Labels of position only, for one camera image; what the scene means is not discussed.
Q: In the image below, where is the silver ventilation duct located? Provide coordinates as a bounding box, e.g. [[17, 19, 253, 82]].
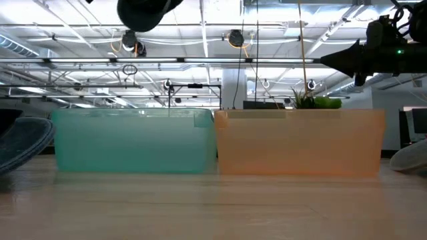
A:
[[0, 33, 41, 58], [328, 73, 383, 97]]

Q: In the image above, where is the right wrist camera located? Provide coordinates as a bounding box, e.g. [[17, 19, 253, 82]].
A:
[[366, 14, 401, 46]]

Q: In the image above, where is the black hanging cable with coil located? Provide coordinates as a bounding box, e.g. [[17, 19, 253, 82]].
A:
[[232, 0, 247, 110]]

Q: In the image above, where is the black stand frame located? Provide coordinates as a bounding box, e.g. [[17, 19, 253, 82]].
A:
[[167, 83, 224, 109]]

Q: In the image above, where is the black perforated computer case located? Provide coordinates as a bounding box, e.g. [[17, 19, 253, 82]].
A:
[[242, 100, 287, 111]]

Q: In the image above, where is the dark blue denim hat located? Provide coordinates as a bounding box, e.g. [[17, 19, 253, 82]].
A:
[[0, 108, 57, 177], [116, 0, 185, 33]]

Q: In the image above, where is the looped black cable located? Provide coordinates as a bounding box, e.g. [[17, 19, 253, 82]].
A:
[[121, 63, 139, 76]]

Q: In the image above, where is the succulent in patterned white pot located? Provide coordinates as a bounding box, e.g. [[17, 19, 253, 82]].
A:
[[290, 87, 343, 110]]

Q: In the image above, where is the large grey fabric hat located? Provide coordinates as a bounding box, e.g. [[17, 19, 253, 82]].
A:
[[389, 139, 427, 175]]

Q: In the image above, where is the black computer monitor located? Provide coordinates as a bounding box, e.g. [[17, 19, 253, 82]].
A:
[[398, 107, 427, 149]]

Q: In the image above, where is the orange translucent plastic bin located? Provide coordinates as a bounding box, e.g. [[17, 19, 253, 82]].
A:
[[213, 108, 387, 177]]

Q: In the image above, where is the teal translucent plastic bin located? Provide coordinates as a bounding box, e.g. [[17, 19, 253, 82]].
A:
[[51, 107, 218, 175]]

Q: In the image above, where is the black ceiling cable reel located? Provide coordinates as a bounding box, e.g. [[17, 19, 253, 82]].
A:
[[120, 29, 148, 58], [227, 29, 246, 49]]

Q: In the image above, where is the thin black hanging cable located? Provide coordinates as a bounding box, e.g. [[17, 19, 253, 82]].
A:
[[254, 0, 261, 103]]

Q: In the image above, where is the yellow hanging cable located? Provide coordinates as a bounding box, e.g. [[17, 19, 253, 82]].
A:
[[296, 0, 310, 98]]

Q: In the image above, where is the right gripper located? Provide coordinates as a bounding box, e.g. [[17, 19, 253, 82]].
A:
[[320, 39, 427, 87]]

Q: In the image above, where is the white building column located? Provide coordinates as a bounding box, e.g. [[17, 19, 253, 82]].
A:
[[221, 68, 248, 110]]

